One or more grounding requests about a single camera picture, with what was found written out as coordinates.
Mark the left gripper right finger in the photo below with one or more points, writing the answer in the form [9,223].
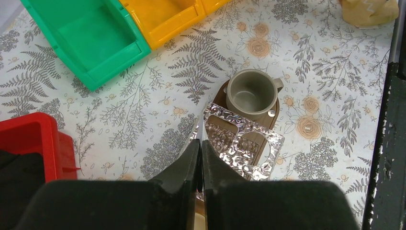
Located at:
[234,203]

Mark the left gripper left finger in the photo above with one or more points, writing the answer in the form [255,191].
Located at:
[165,202]

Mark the grey metal cup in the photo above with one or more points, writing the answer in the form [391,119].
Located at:
[251,93]

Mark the oval wooden tray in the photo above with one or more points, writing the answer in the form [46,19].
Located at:
[253,133]

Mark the yellow bin with toothpaste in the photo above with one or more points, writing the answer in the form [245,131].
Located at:
[211,6]

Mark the red plastic bin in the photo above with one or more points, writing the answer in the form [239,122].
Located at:
[38,133]

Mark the green plastic bin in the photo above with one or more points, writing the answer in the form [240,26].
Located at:
[95,39]

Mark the yellow bin with cups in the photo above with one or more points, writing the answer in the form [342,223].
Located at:
[161,20]

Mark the yellow cloth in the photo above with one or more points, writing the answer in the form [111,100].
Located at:
[369,13]

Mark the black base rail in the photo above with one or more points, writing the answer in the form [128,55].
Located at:
[385,207]

